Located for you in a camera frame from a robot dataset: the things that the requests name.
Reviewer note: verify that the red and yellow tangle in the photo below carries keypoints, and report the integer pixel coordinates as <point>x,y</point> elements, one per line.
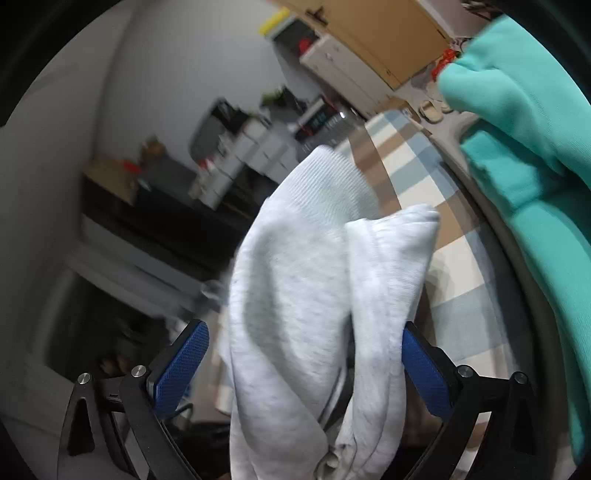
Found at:
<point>445,57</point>

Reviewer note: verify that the light grey sweatshirt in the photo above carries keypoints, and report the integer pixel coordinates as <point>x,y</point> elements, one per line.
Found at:
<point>286,286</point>

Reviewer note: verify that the red and black shoe box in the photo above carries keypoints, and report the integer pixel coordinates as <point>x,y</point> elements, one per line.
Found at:
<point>300,44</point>

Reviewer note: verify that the black cabinet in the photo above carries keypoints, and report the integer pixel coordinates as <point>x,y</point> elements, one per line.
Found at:
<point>175,221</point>

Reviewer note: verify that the white cabinet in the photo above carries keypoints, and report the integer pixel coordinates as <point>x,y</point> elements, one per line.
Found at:
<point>341,69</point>

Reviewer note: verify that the dark green bouquet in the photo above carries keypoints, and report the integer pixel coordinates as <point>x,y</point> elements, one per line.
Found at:
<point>277,99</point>

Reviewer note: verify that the grey chair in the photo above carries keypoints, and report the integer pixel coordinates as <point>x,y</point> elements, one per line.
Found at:
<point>207,129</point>

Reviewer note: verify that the yellow lidded shoe box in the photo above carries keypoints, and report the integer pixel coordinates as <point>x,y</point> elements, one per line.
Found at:
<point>277,21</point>

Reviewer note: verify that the stack of white drawer boxes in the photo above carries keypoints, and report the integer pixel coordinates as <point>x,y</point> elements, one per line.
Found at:
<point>258,143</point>

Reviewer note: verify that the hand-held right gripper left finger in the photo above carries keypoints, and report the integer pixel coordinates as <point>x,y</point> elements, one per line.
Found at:
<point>180,369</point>

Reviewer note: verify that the teal garment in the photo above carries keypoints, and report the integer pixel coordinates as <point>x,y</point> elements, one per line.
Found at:
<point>521,115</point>

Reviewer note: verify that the black box with green label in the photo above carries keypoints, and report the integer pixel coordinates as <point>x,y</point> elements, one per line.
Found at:
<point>318,117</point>

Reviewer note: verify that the cardboard box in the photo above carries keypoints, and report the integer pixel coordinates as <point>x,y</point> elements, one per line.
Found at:
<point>152,147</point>

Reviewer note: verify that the wooden door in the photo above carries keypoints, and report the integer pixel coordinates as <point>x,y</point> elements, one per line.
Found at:
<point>383,37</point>

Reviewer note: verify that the grey padded box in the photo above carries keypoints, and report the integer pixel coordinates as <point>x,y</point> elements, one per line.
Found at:
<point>508,258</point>

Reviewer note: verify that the checked blanket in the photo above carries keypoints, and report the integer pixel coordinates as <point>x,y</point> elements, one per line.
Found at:
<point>415,161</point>

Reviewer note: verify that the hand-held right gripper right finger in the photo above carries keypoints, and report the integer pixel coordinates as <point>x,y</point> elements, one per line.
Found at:
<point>425,374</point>

